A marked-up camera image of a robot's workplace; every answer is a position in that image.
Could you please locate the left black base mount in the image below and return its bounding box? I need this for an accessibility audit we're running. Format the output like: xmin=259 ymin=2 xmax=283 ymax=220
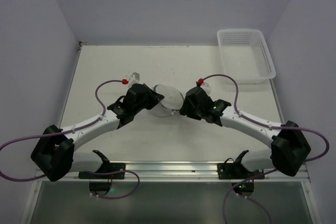
xmin=78 ymin=150 xmax=126 ymax=196

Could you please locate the white plastic basket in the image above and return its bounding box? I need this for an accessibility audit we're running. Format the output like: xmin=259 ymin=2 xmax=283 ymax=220
xmin=217 ymin=29 xmax=276 ymax=84

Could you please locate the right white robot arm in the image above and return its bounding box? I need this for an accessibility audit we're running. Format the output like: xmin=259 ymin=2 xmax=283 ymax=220
xmin=180 ymin=87 xmax=311 ymax=178

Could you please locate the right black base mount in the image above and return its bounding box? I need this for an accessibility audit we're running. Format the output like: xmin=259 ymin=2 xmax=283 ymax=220
xmin=217 ymin=150 xmax=263 ymax=197

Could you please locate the purple cable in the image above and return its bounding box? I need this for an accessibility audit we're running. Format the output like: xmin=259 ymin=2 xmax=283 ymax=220
xmin=0 ymin=78 xmax=141 ymax=199
xmin=196 ymin=73 xmax=331 ymax=224

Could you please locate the white mesh laundry bag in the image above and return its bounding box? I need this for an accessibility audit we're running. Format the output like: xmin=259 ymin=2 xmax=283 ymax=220
xmin=150 ymin=84 xmax=184 ymax=118

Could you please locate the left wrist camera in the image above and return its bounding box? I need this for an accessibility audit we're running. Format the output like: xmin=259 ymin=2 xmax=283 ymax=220
xmin=127 ymin=72 xmax=140 ymax=85

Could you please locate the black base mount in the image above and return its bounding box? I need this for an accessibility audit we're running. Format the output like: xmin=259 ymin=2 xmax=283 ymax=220
xmin=78 ymin=150 xmax=126 ymax=196
xmin=217 ymin=150 xmax=263 ymax=197

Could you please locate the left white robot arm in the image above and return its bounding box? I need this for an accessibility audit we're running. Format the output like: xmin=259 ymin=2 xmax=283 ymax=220
xmin=30 ymin=83 xmax=164 ymax=182

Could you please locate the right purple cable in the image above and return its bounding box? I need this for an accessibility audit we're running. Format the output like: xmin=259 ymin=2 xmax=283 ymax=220
xmin=196 ymin=73 xmax=331 ymax=224

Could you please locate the aluminium mounting rail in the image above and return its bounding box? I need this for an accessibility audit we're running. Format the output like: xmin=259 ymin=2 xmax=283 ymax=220
xmin=34 ymin=160 xmax=310 ymax=183

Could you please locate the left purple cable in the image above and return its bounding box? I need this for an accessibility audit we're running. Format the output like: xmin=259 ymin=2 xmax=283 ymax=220
xmin=0 ymin=78 xmax=141 ymax=199

